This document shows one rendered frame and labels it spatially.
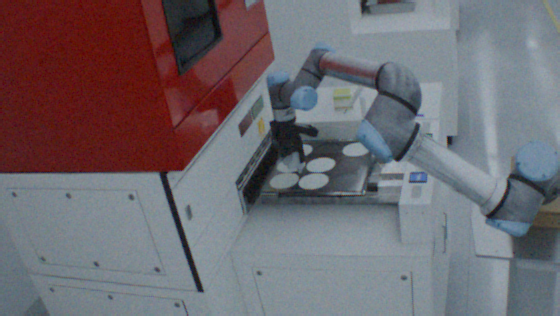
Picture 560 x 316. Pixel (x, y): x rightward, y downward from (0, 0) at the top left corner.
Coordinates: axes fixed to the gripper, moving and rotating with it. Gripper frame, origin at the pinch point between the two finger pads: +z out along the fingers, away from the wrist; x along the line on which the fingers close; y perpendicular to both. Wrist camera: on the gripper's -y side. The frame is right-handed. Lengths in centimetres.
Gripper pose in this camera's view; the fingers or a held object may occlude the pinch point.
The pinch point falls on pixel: (300, 168)
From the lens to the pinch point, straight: 201.8
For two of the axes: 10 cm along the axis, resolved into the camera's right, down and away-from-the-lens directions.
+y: -9.0, 3.3, -2.9
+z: 1.8, 8.8, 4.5
